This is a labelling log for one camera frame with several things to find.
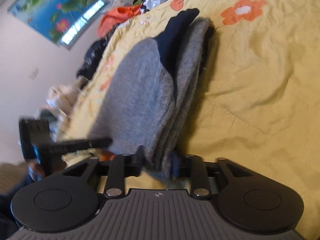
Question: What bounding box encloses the lotus wall picture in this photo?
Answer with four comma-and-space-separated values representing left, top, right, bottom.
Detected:
7, 0, 109, 48

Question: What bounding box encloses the person's left hand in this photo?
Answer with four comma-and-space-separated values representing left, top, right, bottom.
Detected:
27, 159, 67, 181

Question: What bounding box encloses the white crumpled cloth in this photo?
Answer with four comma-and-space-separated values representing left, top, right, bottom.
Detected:
141, 0, 163, 12

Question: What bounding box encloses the yellow floral blanket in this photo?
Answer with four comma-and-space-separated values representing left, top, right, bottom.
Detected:
55, 0, 320, 240

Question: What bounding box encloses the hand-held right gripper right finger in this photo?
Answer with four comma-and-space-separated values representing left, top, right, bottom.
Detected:
170, 153, 253, 200

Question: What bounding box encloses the dark patterned cloth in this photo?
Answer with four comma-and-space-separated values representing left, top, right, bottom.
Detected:
76, 38, 108, 80

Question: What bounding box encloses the white patterned cloth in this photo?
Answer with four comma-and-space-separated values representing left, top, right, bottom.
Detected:
46, 79, 88, 122

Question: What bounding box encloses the orange cloth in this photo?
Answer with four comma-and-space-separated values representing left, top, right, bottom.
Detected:
97, 6, 142, 38

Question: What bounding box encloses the white wall socket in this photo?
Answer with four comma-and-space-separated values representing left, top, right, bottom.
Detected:
28, 67, 40, 81

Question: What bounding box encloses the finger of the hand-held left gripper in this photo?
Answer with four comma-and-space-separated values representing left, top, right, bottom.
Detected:
50, 137, 113, 156

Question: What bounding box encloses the navy and grey knit sweater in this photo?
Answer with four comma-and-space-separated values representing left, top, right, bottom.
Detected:
86, 8, 216, 188

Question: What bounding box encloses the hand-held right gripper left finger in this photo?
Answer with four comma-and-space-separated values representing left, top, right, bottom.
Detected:
56, 145, 145, 200

